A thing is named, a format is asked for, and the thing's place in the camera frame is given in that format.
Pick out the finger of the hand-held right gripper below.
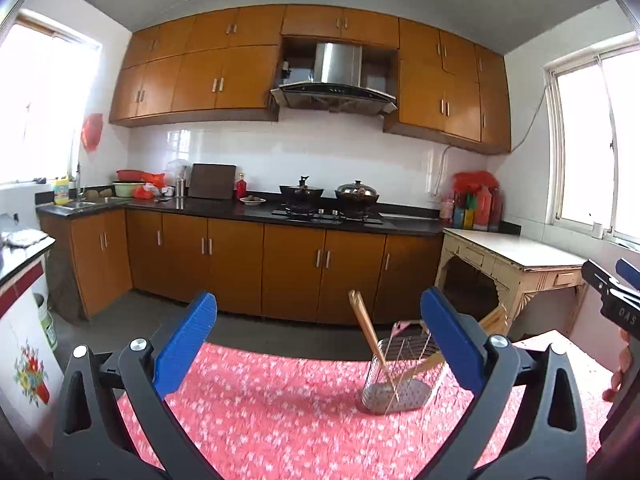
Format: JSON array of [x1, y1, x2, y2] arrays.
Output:
[[581, 259, 640, 339], [615, 258, 640, 292]]

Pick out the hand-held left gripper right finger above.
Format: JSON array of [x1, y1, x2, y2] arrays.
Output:
[[419, 287, 588, 480]]

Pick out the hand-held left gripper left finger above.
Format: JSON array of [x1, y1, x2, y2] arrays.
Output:
[[50, 291, 221, 480]]

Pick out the metal wire utensil basket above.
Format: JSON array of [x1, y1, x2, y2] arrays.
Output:
[[361, 320, 447, 416]]

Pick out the person's right hand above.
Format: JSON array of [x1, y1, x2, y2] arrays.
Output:
[[602, 329, 632, 403]]

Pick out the brown lower kitchen cabinets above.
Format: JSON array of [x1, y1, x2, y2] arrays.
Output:
[[40, 208, 445, 327]]

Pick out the cream side table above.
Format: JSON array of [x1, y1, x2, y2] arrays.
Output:
[[435, 227, 589, 342]]

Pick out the red floral tablecloth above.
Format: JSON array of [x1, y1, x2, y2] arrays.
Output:
[[112, 330, 618, 480]]

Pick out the green yellow packets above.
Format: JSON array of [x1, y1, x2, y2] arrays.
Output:
[[452, 192, 476, 229]]

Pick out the window beside cream table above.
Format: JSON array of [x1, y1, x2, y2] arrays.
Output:
[[542, 30, 640, 252]]

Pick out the orange liquid bottle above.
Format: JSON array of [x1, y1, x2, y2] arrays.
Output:
[[474, 186, 492, 231]]

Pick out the white green bucket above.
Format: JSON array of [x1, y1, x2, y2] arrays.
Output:
[[32, 292, 59, 352]]

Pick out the black kitchen countertop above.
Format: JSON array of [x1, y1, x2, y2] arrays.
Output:
[[36, 192, 523, 237]]

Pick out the white flower print cabinet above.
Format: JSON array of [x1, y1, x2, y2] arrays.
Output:
[[0, 230, 59, 428]]

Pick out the red plastic bag over bottles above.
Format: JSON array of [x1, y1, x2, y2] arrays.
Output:
[[454, 171, 500, 193]]

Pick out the steel sink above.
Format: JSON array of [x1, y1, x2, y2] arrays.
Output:
[[65, 199, 127, 210]]

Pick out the dark cutting board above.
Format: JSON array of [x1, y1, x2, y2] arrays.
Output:
[[189, 164, 237, 200]]

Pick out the pot with steel lid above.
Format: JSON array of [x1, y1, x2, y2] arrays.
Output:
[[335, 180, 379, 212]]

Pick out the gas stove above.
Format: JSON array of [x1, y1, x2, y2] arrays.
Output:
[[272, 205, 387, 226]]

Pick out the clear plastic bag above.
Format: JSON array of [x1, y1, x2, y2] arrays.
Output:
[[166, 159, 194, 186]]

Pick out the black wok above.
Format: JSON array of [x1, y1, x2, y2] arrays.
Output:
[[279, 176, 325, 212]]

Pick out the corner brown upper cabinet unit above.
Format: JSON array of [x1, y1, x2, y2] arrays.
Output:
[[384, 17, 512, 155]]

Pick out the wide brown upper cabinet unit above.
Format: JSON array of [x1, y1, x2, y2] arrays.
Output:
[[109, 5, 287, 128]]

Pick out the window beside sink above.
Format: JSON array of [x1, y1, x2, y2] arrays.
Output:
[[0, 10, 103, 189]]

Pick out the steel range hood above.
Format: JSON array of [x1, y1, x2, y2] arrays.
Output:
[[270, 42, 398, 117]]

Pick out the small brown cabinet above hood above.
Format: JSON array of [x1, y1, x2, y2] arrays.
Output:
[[281, 4, 401, 50]]

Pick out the white wall cable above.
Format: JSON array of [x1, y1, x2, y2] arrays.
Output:
[[431, 145, 454, 197]]

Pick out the grey wall cable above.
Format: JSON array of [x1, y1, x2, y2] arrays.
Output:
[[510, 91, 547, 155]]

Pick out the red bag hanging on wall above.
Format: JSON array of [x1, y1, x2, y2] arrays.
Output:
[[81, 113, 104, 153]]

